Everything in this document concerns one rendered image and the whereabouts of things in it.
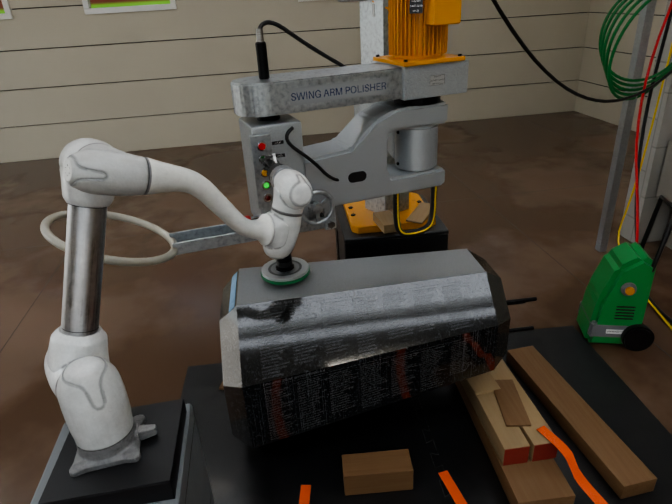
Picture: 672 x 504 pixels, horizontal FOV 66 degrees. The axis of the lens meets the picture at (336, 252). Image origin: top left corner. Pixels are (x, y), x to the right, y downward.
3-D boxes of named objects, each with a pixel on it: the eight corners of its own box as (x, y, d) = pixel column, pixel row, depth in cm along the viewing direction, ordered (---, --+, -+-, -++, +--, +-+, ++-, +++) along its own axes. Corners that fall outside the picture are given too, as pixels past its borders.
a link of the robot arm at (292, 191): (274, 163, 167) (266, 202, 171) (289, 177, 154) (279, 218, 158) (305, 169, 172) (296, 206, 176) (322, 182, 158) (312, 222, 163)
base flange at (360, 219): (342, 203, 338) (342, 196, 336) (416, 197, 342) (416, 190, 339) (352, 234, 294) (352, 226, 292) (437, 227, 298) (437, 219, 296)
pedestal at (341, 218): (334, 296, 378) (328, 200, 345) (423, 287, 383) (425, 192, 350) (345, 351, 319) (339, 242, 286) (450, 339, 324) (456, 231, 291)
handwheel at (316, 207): (327, 214, 223) (325, 181, 216) (336, 222, 214) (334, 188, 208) (294, 221, 218) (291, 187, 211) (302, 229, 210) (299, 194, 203)
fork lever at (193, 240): (323, 214, 241) (323, 203, 239) (339, 229, 225) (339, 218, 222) (169, 240, 218) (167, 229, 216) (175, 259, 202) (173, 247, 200)
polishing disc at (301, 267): (251, 272, 233) (251, 270, 232) (285, 255, 247) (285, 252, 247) (285, 286, 220) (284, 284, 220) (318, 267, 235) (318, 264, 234)
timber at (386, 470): (344, 496, 226) (343, 476, 220) (342, 473, 237) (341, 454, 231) (413, 489, 227) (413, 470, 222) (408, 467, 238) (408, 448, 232)
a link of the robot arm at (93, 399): (81, 461, 135) (56, 394, 126) (65, 425, 148) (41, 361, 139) (143, 430, 143) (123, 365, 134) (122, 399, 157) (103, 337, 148)
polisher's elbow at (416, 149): (390, 161, 245) (390, 119, 236) (430, 158, 247) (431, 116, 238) (399, 173, 228) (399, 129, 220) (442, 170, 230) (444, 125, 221)
